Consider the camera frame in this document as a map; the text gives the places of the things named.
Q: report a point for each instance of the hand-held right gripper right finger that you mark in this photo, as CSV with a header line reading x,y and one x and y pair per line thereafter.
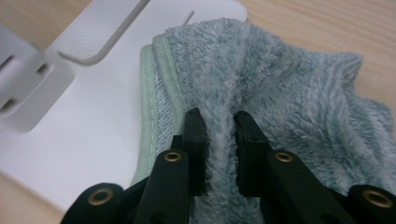
x,y
255,161

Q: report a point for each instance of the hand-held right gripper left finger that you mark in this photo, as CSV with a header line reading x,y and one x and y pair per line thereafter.
x,y
194,149

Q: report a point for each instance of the pale green fluffy towel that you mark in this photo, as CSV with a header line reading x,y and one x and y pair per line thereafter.
x,y
280,93

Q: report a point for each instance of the white desk lamp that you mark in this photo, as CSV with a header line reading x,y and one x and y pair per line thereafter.
x,y
93,109

